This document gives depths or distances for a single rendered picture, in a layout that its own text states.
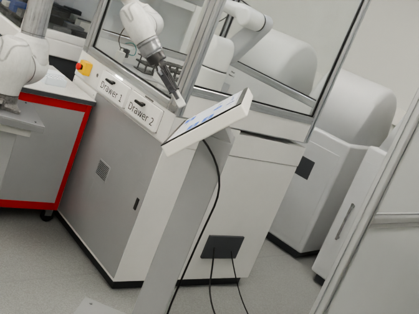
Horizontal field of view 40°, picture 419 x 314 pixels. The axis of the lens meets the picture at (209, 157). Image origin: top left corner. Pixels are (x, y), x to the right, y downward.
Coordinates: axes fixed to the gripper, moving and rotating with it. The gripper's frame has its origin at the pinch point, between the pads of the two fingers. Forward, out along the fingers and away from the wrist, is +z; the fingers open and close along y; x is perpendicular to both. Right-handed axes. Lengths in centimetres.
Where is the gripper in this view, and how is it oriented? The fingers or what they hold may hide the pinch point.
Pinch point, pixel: (178, 98)
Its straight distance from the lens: 232.3
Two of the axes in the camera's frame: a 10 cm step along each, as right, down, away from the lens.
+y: 1.3, -2.3, 9.6
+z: 4.8, 8.7, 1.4
